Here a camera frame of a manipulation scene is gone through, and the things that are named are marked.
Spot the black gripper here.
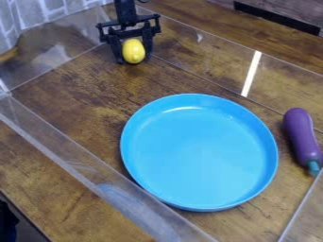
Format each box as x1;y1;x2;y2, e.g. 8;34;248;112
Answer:
96;13;161;63

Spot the yellow lemon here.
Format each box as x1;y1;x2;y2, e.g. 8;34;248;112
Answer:
123;39;145;64

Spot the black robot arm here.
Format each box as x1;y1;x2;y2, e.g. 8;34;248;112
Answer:
96;0;161;64

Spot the blue round tray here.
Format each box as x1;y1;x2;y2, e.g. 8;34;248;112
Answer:
120;94;279;212

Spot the purple toy eggplant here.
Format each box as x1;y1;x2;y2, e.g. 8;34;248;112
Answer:
283;108;322;176

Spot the clear acrylic enclosure wall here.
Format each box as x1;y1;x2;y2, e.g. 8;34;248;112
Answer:
0;0;323;242

